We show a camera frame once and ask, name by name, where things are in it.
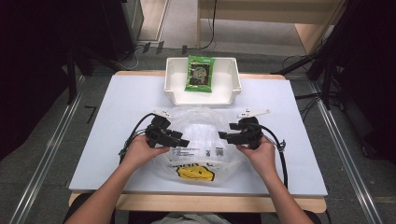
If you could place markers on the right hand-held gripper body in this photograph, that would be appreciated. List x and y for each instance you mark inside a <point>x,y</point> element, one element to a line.
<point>249,133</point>

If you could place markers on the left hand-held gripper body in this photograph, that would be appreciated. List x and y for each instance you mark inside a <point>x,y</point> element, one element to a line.
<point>158,132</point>

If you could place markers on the clear plastic bag yellow smiley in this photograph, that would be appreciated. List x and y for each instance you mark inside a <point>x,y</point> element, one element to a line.
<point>199,161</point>

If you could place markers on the white plastic bin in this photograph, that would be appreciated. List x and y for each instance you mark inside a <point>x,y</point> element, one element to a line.
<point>224,84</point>

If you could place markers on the green snack packet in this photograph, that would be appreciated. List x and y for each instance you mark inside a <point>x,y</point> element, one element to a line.
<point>200,74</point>

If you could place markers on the person's right hand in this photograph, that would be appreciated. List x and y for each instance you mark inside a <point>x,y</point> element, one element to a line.
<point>260,158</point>

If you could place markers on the person's left hand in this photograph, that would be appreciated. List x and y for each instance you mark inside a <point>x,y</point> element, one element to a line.
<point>141,154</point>

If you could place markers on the person's grey shirt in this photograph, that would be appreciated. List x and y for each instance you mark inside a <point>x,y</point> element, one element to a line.
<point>193,218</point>

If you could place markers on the small black floor plug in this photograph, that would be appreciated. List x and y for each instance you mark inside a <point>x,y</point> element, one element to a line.
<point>184,49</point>

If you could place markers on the black tripod stand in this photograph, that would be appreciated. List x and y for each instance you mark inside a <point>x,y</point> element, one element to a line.
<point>327,77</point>

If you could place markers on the black metal stand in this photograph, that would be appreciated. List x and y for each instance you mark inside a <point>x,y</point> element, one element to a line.
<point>71,74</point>

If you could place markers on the black cabinet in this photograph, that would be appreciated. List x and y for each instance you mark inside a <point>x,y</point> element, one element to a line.
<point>123,28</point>

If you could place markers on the light wooden shelf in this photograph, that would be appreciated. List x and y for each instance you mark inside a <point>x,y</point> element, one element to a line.
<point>264,12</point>

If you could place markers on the metal floor rail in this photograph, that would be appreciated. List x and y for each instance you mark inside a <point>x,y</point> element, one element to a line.
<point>46,152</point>
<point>345,155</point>

